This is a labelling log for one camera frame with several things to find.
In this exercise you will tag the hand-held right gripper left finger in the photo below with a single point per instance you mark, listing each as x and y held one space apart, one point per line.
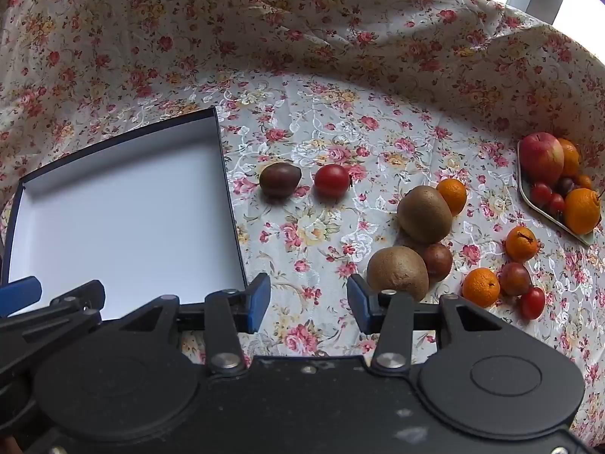
257 302

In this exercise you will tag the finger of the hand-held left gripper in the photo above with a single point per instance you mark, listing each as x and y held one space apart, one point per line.
19 292
71 310

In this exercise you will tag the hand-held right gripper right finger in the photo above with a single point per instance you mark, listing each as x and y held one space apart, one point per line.
359 305

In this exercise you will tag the brown kiwi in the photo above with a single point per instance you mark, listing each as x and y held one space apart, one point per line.
424 213
398 272

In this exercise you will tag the dark box with white inside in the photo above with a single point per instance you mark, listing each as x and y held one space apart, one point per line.
118 208

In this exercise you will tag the small orange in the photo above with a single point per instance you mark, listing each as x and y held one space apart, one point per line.
582 211
584 181
570 156
451 195
521 243
480 287

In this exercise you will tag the large red tomato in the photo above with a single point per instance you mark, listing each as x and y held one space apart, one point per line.
332 180

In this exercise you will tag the dark purple plum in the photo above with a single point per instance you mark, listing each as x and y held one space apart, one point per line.
515 278
565 185
437 261
280 179

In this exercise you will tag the small red cherry tomato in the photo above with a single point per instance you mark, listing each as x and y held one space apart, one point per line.
557 204
541 194
532 301

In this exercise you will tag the white floral tablecloth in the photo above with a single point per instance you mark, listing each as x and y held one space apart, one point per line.
331 118

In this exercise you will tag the pale green plate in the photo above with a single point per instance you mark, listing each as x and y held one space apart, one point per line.
531 198

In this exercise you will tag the red apple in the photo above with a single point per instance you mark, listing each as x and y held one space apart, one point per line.
541 158

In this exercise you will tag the cream floral draped cloth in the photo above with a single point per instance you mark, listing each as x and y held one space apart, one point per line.
283 19

